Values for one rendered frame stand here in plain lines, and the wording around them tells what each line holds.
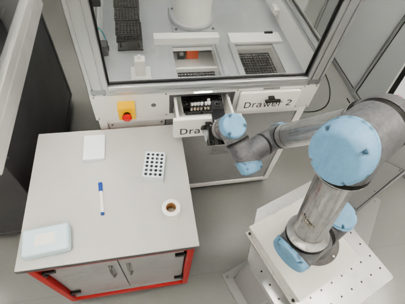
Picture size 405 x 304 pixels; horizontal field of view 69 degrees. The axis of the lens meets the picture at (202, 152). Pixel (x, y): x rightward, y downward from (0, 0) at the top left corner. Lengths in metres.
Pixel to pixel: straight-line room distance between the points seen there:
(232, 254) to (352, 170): 1.45
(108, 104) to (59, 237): 0.56
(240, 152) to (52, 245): 0.70
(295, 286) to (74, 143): 1.03
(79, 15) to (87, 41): 0.09
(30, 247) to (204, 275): 1.04
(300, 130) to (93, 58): 0.76
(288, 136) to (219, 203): 1.25
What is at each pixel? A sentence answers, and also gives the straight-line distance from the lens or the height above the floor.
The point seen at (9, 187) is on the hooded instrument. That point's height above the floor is 0.59.
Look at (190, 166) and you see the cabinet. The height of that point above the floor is 0.31.
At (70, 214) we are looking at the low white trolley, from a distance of 1.23.
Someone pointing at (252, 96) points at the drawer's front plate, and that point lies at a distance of 1.38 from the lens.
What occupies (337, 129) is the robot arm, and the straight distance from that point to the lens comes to 0.56.
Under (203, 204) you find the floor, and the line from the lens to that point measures 2.04.
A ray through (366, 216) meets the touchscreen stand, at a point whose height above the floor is 0.04.
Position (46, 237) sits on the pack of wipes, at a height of 0.81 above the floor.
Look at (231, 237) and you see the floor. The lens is 1.98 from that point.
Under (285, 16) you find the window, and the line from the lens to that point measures 1.22.
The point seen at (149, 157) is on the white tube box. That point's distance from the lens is 1.26.
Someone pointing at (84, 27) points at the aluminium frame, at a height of 1.25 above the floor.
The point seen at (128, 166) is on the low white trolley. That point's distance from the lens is 1.28.
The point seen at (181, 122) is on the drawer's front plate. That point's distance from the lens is 1.21.
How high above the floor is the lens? 1.84
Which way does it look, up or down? 54 degrees down
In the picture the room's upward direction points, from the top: 9 degrees clockwise
